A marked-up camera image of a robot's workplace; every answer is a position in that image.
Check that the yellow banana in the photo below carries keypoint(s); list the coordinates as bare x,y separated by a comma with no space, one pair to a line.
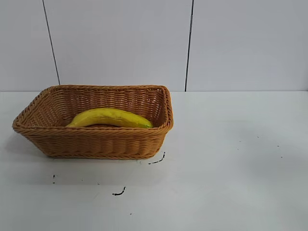
110,116

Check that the woven wicker basket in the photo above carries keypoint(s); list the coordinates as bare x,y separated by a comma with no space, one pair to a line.
96,142

